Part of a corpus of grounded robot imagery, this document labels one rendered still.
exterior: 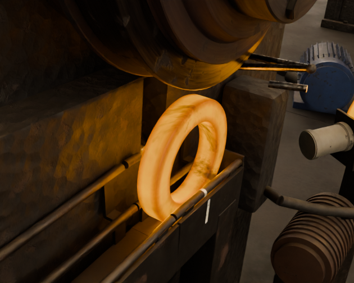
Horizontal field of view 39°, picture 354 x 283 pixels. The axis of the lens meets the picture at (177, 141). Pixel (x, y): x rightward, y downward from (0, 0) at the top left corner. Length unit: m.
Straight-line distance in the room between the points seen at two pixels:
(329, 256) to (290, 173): 1.29
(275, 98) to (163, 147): 0.28
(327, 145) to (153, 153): 0.46
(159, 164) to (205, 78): 0.12
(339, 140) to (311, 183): 1.21
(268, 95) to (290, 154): 1.58
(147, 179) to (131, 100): 0.11
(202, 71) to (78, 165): 0.19
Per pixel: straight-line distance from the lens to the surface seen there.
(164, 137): 0.63
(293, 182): 2.20
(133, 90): 0.66
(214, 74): 0.62
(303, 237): 0.98
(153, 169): 0.63
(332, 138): 1.01
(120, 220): 0.67
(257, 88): 0.87
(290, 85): 0.69
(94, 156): 0.63
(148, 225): 0.73
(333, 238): 1.01
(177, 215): 0.67
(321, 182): 2.25
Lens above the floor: 1.11
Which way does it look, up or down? 28 degrees down
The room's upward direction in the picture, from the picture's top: 5 degrees clockwise
